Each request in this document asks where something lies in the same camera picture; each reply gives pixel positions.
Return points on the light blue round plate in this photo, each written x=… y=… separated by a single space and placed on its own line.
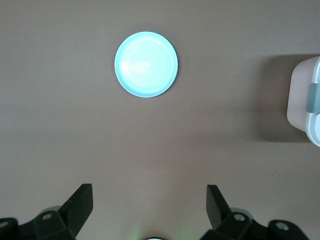
x=146 y=65

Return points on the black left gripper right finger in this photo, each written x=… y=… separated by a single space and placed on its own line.
x=220 y=215

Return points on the grey box latch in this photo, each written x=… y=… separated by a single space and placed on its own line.
x=313 y=98

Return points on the white lidded storage box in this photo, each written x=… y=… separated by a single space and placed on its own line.
x=297 y=100

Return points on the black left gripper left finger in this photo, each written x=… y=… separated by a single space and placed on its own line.
x=72 y=212

